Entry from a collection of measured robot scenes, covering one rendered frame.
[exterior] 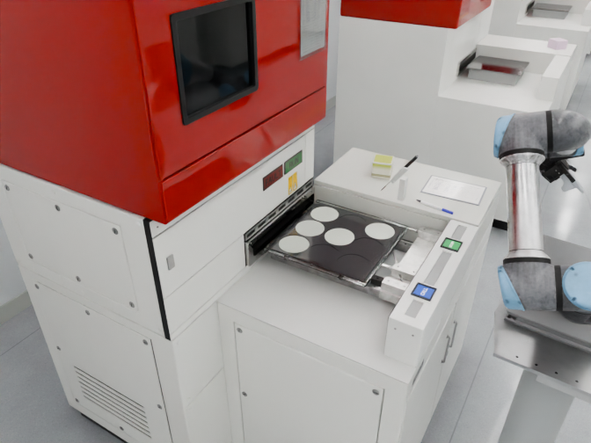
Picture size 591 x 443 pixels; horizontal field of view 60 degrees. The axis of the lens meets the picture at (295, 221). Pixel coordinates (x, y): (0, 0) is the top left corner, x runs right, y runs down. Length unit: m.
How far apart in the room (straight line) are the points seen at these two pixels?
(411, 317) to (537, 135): 0.59
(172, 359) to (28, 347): 1.42
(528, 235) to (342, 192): 0.74
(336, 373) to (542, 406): 0.67
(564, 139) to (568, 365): 0.60
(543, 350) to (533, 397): 0.26
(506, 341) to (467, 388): 0.98
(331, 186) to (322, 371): 0.72
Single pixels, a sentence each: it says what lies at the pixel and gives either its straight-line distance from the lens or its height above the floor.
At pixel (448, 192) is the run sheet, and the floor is 0.97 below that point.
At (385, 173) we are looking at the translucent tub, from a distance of 1.98.
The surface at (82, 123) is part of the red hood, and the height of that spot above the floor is 1.43.
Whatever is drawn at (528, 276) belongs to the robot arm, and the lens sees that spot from 1.43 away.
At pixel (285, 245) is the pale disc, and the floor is 0.90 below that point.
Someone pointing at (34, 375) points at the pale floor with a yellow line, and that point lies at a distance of 2.76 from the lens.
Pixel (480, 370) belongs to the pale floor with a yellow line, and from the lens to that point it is 2.65.
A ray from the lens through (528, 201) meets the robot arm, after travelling 1.48.
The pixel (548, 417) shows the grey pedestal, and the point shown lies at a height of 0.51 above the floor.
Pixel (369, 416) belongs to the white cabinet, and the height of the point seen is 0.63.
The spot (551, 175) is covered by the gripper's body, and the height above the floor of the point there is 1.01.
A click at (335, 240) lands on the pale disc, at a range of 1.74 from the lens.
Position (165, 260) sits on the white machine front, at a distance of 1.37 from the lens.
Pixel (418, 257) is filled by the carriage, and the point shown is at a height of 0.88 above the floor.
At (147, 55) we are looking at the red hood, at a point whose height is 1.61.
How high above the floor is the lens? 1.89
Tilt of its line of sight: 33 degrees down
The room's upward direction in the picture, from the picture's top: straight up
